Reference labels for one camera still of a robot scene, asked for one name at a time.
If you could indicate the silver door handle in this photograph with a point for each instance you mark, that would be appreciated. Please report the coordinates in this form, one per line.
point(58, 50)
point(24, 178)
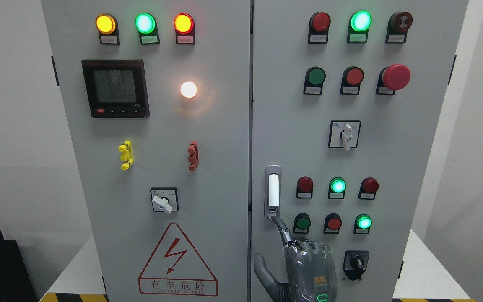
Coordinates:
point(272, 191)

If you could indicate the grey left cabinet door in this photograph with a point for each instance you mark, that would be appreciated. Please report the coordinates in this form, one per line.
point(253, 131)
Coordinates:
point(214, 198)

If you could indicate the grey cabinet door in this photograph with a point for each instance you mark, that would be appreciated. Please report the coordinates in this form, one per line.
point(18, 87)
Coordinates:
point(291, 129)
point(214, 198)

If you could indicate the grey right cabinet door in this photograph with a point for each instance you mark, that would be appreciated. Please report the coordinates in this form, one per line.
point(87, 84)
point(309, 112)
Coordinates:
point(291, 129)

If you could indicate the red terminal clip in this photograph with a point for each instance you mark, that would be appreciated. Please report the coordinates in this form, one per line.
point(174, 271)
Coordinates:
point(193, 155)

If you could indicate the dark red indicator middle left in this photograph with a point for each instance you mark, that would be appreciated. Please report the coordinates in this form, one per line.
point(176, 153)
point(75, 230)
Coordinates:
point(304, 188)

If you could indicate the white glowing indicator light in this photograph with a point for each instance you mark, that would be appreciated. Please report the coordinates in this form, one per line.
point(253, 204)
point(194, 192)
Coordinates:
point(188, 89)

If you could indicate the green indicator light middle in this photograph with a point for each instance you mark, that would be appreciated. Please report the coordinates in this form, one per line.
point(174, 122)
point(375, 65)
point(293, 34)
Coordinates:
point(336, 188)

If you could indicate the green indicator light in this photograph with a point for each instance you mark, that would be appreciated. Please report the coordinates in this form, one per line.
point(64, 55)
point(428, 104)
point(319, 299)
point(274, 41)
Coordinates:
point(358, 27)
point(336, 188)
point(147, 29)

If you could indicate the green push button upper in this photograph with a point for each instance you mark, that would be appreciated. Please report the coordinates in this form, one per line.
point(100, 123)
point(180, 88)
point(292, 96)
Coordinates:
point(314, 79)

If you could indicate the yellow terminal clip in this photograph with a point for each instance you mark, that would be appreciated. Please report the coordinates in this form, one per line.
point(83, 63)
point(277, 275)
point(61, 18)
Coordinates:
point(126, 155)

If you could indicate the red push button lower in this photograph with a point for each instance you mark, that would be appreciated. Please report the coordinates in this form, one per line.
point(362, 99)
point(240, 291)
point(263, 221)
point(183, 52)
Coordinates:
point(332, 224)

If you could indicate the red push button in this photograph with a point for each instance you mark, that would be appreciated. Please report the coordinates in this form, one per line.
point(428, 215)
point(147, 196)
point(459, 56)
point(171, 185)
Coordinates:
point(351, 80)
point(332, 224)

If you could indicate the dark red indicator middle right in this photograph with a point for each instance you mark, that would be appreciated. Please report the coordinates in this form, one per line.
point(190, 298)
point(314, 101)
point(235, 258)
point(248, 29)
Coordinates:
point(368, 189)

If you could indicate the red push button upper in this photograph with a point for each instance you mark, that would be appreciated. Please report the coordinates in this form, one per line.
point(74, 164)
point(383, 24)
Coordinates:
point(351, 80)

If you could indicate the red electric hazard warning sticker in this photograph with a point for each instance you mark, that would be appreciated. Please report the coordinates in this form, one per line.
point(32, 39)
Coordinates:
point(176, 268)

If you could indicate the red lit indicator light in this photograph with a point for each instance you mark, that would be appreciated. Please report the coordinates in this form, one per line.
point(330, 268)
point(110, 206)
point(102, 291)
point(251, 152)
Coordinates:
point(184, 26)

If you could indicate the green lit push button lower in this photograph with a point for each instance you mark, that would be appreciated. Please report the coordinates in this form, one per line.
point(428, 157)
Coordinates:
point(362, 224)

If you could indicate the black digital power meter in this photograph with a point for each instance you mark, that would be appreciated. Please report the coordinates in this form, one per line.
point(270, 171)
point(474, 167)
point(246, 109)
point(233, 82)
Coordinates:
point(116, 88)

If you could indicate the dark red indicator light top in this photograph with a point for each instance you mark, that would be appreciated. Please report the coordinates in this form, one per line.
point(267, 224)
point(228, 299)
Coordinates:
point(318, 31)

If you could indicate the green indicator light top left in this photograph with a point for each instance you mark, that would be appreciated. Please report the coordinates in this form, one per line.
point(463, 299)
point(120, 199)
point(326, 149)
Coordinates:
point(147, 29)

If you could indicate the red emergency stop button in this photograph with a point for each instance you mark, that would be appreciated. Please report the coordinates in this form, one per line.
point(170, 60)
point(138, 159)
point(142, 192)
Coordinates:
point(392, 78)

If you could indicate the green indicator light top right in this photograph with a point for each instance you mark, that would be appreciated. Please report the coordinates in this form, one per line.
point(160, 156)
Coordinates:
point(358, 27)

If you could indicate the yellow indicator light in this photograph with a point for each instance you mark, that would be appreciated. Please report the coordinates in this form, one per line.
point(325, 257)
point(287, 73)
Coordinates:
point(108, 29)

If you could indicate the red black buzzer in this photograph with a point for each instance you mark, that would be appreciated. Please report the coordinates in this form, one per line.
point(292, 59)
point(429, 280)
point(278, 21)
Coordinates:
point(398, 25)

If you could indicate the black box at left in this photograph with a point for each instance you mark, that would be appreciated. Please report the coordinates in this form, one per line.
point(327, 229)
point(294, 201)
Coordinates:
point(15, 284)

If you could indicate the left white rotary selector switch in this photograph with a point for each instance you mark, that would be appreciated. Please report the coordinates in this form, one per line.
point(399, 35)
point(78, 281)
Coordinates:
point(164, 199)

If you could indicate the upper right white selector switch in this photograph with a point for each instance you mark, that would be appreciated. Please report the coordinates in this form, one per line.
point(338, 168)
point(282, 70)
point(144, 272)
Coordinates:
point(344, 134)

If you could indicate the black rotary knob switch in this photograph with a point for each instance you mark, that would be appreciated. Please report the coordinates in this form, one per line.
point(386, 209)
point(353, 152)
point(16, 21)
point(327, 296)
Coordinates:
point(355, 263)

